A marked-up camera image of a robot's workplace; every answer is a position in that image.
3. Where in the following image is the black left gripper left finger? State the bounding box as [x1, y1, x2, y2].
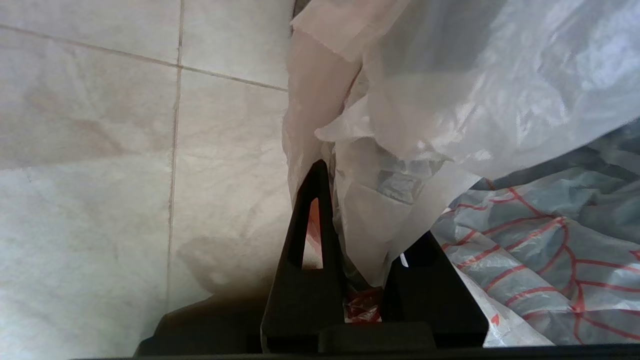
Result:
[260, 159, 347, 354]

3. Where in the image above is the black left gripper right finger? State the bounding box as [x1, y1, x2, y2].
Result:
[382, 230, 489, 351]

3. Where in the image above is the white bag with red drawstring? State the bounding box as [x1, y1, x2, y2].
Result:
[282, 0, 640, 349]

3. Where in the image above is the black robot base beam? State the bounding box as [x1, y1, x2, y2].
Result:
[134, 294, 267, 358]

